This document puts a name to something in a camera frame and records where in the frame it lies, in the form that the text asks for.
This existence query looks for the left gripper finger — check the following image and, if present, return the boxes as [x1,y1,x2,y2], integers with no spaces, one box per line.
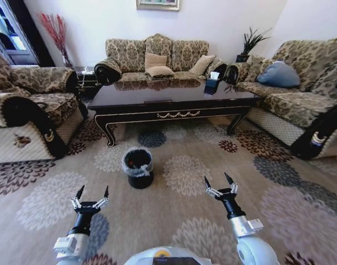
[70,184,86,210]
[92,185,110,210]

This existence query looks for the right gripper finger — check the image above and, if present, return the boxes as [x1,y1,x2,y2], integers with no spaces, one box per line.
[203,176,221,198]
[224,172,239,194]

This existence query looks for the black lined trash bin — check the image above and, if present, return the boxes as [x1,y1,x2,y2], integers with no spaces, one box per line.
[122,147,155,190]

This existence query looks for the floral patterned carpet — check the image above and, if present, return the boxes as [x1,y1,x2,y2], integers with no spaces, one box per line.
[0,115,337,265]

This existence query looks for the white robot front shell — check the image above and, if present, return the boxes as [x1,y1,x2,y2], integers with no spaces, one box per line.
[124,246,213,265]

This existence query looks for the dark glossy coffee table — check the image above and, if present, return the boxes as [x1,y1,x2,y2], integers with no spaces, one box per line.
[87,77,262,147]

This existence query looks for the patterned armchair sofa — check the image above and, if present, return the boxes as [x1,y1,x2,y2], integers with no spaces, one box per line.
[0,46,88,165]

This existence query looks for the dark tissue box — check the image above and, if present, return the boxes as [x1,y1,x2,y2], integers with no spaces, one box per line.
[203,71,220,96]

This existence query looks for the patterned long sofa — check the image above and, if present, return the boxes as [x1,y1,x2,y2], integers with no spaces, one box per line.
[225,35,337,160]

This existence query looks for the dark side table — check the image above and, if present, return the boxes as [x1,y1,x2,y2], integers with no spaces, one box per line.
[73,66,98,97]

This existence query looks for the blue round cushion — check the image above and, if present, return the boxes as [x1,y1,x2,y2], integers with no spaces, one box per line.
[256,60,301,88]

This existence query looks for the tan cushion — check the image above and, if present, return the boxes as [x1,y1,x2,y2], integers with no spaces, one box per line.
[188,54,216,76]
[144,52,168,70]
[145,65,176,78]

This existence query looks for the patterned three-seat sofa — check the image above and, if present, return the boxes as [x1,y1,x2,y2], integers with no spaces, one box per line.
[94,33,230,87]

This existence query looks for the green potted plant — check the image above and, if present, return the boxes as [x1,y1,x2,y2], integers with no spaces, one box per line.
[235,26,273,63]

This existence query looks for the red branches in vase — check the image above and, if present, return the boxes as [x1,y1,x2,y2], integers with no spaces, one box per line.
[37,11,73,68]

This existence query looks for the glass door cabinet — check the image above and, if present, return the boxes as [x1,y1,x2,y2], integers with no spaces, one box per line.
[0,0,56,68]

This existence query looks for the framed wall picture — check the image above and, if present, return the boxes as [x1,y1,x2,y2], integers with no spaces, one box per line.
[135,0,181,12]

